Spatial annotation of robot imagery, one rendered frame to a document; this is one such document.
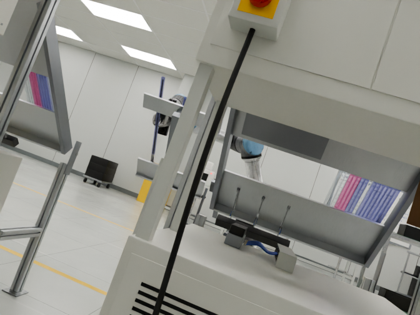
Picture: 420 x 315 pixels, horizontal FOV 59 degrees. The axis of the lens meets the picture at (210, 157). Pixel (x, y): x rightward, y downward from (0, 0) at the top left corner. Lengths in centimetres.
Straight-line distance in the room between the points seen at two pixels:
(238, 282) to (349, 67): 46
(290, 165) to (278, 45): 760
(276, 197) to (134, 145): 754
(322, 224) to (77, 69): 898
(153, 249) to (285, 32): 50
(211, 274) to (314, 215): 92
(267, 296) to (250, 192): 89
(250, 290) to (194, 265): 11
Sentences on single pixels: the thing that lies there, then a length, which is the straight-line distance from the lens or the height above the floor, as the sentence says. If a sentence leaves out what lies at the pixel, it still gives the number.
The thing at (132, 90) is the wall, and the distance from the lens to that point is 930.
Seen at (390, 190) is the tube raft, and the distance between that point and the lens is 150.
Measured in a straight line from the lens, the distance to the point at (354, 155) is 141.
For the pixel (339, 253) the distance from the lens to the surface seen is 167.
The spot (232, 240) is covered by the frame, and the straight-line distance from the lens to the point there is 115.
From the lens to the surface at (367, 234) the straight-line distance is 162.
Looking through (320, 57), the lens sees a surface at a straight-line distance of 78.
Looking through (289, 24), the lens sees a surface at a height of 112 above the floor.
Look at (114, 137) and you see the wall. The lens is 917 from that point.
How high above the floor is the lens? 76
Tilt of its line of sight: 5 degrees up
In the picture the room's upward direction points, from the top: 20 degrees clockwise
